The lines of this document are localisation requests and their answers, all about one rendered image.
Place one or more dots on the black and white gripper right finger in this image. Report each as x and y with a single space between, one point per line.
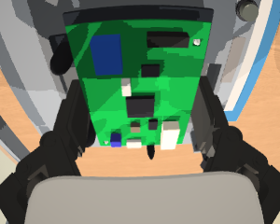
225 143

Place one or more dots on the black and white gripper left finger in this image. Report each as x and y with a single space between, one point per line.
50 159

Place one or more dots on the green circuit board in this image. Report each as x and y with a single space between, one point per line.
139 77

